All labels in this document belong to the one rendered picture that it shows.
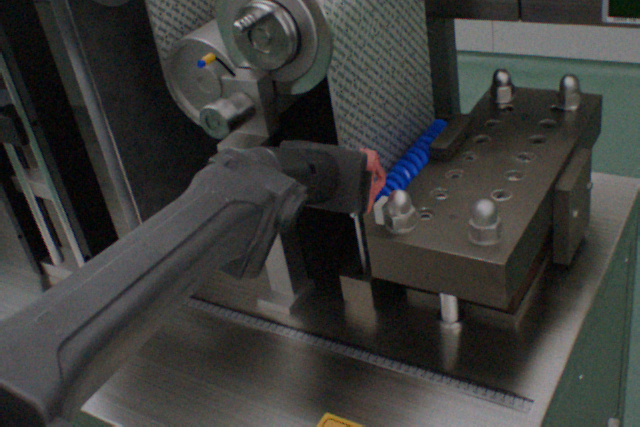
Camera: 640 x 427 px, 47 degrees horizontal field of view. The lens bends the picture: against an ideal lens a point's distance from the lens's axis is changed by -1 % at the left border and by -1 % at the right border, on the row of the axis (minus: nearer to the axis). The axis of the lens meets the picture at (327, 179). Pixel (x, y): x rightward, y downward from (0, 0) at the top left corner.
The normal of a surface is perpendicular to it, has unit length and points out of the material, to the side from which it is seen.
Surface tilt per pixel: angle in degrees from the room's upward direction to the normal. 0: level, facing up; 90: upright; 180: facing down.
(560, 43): 90
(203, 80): 90
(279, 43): 90
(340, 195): 60
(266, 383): 0
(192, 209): 32
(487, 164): 0
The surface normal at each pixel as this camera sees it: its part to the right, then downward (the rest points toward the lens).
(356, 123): 0.85, 0.15
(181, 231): 0.38, -0.85
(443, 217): -0.15, -0.85
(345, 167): -0.52, 0.01
